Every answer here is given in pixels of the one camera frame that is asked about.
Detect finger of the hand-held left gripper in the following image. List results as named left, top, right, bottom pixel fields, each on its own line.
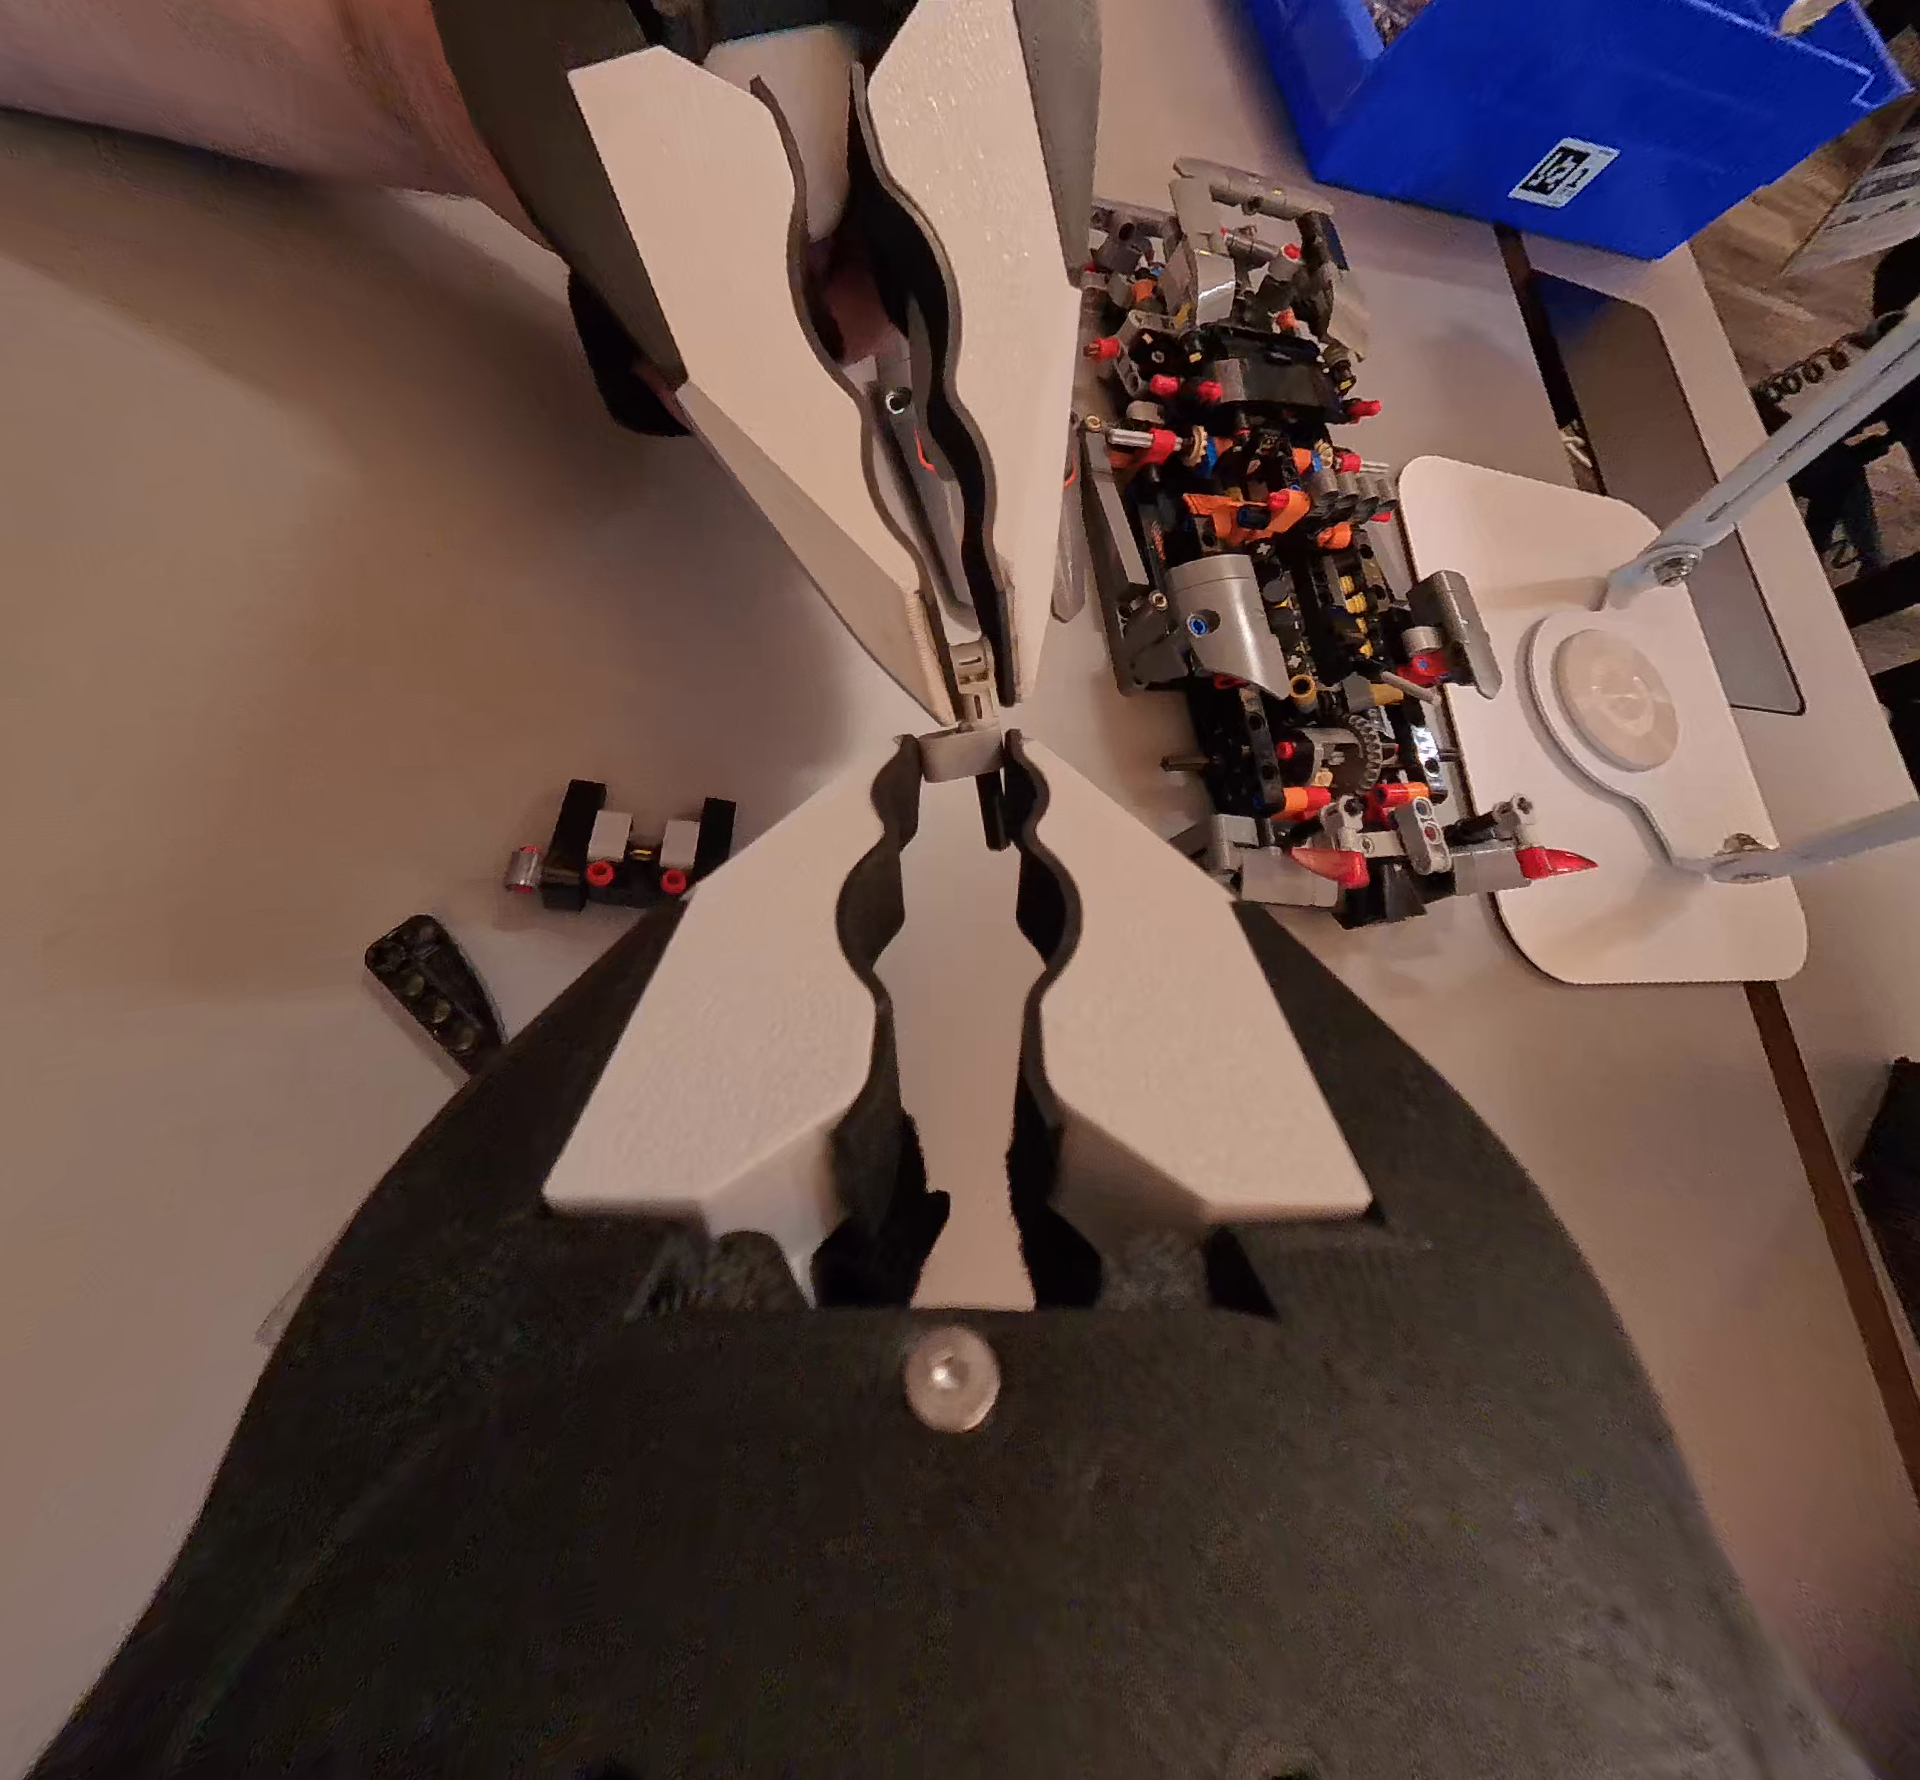
left=851, top=0, right=1084, bottom=709
left=565, top=47, right=967, bottom=729

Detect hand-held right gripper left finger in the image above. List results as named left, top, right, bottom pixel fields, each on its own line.
left=540, top=733, right=923, bottom=1309

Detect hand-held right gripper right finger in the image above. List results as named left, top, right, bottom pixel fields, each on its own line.
left=996, top=731, right=1377, bottom=1288

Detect grey lego fin assembly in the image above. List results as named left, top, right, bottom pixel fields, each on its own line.
left=877, top=363, right=1093, bottom=729

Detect lego technic car chassis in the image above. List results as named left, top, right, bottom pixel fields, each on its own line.
left=1072, top=158, right=1600, bottom=932

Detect black lego subassembly red pins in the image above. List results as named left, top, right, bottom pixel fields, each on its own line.
left=502, top=780, right=740, bottom=915

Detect black curved lego beam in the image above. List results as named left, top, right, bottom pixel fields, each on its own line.
left=362, top=915, right=508, bottom=1076

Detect blue plastic parts bin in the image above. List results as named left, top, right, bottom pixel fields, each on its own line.
left=1219, top=0, right=1914, bottom=264

